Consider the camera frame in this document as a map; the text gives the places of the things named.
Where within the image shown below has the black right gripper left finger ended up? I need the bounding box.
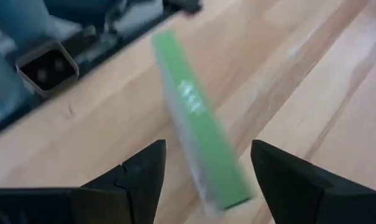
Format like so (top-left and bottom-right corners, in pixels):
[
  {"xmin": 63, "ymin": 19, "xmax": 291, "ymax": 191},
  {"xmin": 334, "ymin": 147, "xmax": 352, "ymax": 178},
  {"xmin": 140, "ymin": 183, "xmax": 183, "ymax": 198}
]
[{"xmin": 0, "ymin": 139, "xmax": 167, "ymax": 224}]

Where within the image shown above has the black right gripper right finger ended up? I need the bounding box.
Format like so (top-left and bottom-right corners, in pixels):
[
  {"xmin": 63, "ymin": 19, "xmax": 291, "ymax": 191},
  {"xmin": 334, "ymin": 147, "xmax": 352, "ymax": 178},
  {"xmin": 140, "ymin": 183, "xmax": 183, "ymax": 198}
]
[{"xmin": 250, "ymin": 139, "xmax": 376, "ymax": 224}]

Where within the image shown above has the slim box with green edge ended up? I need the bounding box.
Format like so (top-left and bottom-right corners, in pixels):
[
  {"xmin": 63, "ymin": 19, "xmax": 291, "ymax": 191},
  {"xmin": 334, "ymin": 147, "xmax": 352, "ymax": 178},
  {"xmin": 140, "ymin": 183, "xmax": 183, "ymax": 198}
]
[{"xmin": 150, "ymin": 29, "xmax": 257, "ymax": 217}]

